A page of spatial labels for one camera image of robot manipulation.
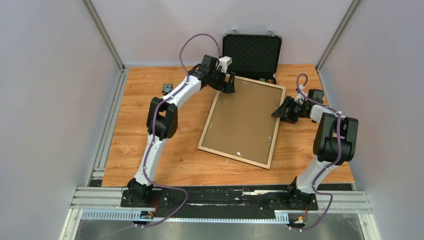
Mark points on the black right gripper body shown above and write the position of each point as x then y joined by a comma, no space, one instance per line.
295,111

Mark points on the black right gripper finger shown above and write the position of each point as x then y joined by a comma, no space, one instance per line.
288,119
285,107

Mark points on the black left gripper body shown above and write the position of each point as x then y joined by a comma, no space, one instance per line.
218,81

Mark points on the light wooden picture frame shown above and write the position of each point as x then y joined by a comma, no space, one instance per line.
275,136

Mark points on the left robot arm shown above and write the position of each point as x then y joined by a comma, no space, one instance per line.
162,120

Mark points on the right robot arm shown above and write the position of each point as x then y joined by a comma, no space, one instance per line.
334,143

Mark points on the black poker chip case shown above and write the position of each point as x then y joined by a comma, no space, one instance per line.
254,56

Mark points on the small blue owl toy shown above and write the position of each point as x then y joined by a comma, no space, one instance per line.
167,88

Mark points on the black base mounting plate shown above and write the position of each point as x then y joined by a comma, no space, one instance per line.
218,202

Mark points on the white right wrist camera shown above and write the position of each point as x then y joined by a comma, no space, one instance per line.
300,97

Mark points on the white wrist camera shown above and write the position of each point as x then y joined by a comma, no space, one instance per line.
300,97
223,64

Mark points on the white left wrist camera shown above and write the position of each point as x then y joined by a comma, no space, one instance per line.
223,64

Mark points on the aluminium front rail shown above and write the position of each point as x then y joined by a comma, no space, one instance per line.
103,203

